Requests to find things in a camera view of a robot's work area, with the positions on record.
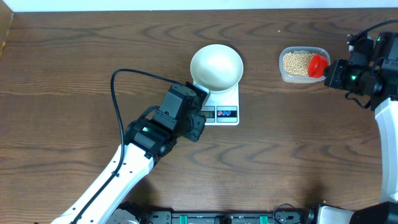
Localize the red measuring scoop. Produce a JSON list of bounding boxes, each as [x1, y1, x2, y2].
[[308, 54, 328, 78]]

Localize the beige bowl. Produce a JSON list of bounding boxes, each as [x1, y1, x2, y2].
[[190, 44, 244, 92]]

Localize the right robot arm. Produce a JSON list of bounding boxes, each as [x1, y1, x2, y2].
[[311, 31, 397, 224]]

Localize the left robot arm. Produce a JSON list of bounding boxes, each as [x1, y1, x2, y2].
[[54, 82, 210, 223]]

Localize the white digital kitchen scale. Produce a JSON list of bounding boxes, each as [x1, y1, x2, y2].
[[201, 84, 239, 126]]

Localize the soybeans in container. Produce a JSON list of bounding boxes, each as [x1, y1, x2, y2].
[[282, 53, 315, 77]]

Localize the clear plastic container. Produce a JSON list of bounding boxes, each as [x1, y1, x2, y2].
[[279, 47, 330, 84]]

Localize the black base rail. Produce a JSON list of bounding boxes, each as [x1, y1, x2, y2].
[[111, 202, 312, 224]]

